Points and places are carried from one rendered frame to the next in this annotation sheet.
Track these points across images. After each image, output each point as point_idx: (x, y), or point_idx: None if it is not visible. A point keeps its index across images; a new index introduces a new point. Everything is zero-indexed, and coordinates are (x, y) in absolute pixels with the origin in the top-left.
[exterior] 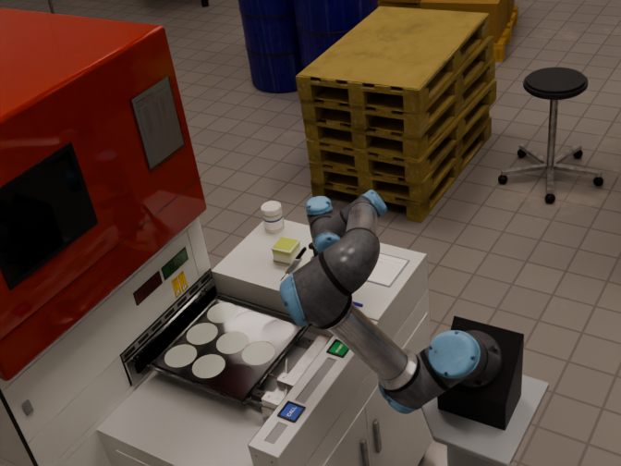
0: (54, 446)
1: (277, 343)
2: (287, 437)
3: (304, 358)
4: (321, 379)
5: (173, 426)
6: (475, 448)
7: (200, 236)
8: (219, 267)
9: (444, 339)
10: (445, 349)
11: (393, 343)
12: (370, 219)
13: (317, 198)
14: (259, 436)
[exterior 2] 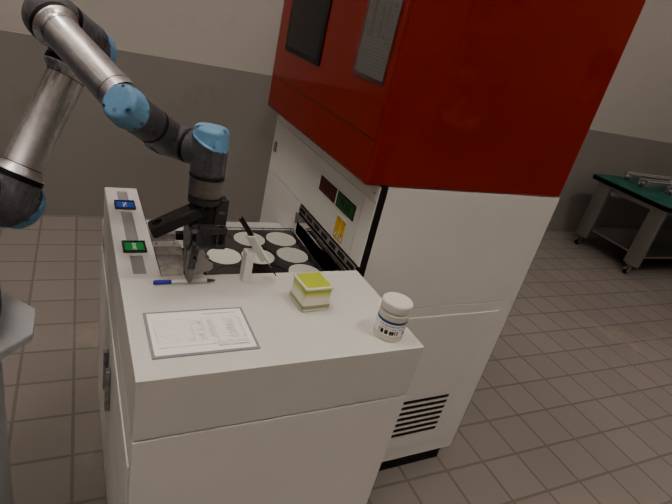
0: (270, 191)
1: (218, 265)
2: (109, 195)
3: (182, 272)
4: (125, 227)
5: None
6: None
7: (368, 222)
8: (355, 274)
9: None
10: None
11: (17, 134)
12: (77, 45)
13: (218, 128)
14: (133, 192)
